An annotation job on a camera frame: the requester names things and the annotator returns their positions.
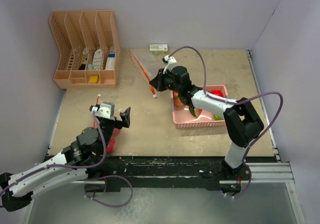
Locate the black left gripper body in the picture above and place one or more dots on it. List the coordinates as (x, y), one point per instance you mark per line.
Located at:
(107, 128)

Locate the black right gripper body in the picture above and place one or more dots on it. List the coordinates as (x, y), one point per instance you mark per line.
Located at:
(170, 83)

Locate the clear zip bag orange zipper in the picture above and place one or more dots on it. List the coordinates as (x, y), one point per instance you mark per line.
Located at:
(116, 132)

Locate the peach with green leaf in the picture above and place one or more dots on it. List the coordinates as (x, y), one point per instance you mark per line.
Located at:
(177, 101)

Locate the watermelon slice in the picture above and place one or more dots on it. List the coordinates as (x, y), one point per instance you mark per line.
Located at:
(195, 112)

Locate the large red apple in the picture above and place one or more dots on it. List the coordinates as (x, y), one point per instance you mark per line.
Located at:
(217, 92)

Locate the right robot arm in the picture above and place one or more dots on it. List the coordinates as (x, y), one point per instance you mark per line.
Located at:
(242, 121)

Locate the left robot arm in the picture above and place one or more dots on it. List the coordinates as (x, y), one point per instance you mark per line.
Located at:
(80, 160)

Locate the small green white box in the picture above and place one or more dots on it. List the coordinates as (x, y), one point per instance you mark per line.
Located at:
(157, 49)

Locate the pink perforated plastic basket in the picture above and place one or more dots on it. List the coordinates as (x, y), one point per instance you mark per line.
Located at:
(183, 119)

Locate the yellow item in organizer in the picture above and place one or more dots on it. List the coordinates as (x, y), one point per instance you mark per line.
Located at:
(94, 79)

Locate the blue white box in organizer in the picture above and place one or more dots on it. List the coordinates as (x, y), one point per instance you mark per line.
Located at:
(110, 63)

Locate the white bottle in organizer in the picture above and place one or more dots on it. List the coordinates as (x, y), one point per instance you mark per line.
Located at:
(97, 60)

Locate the orange desk file organizer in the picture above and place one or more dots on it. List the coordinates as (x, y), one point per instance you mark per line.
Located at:
(78, 34)

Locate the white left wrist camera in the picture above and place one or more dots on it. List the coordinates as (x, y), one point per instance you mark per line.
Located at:
(104, 110)

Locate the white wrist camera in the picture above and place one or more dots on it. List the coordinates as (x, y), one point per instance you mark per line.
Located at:
(104, 110)
(169, 63)

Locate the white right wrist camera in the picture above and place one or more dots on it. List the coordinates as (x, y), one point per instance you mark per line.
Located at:
(169, 63)

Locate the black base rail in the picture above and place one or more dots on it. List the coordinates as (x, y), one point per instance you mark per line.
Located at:
(207, 172)

